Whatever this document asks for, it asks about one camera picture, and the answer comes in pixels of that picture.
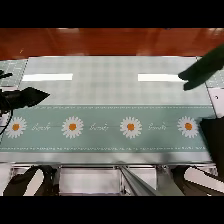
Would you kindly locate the green T-shirt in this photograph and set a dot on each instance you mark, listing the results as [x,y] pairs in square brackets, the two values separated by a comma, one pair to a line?
[206,68]

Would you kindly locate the silver frame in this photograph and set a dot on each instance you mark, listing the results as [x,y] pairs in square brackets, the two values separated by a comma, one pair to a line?
[140,186]

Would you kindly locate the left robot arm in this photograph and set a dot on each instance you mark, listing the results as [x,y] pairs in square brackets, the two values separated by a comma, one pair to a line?
[23,97]

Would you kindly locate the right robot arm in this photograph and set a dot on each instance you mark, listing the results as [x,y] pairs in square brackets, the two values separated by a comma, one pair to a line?
[213,140]

